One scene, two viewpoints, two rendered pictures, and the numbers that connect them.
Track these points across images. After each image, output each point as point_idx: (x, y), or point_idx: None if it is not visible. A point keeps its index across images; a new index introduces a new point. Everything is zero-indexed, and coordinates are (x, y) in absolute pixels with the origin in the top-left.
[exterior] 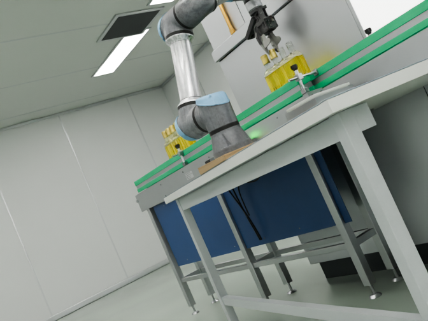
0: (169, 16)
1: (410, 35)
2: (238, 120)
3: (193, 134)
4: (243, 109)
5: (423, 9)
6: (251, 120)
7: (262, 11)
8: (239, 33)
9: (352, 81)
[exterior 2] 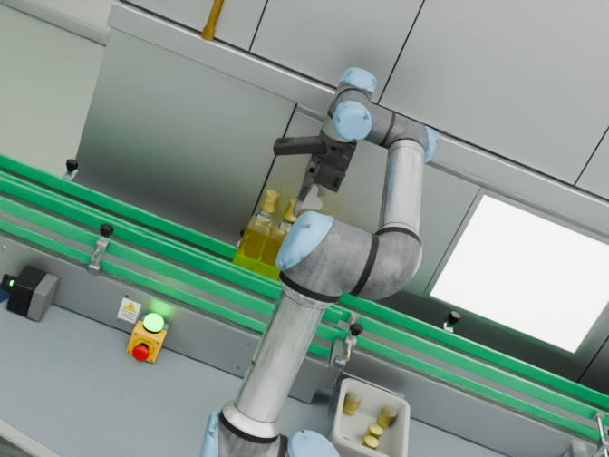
0: (347, 268)
1: (513, 405)
2: (151, 267)
3: None
4: (91, 140)
5: (555, 402)
6: (182, 291)
7: (351, 158)
8: (223, 57)
9: (396, 380)
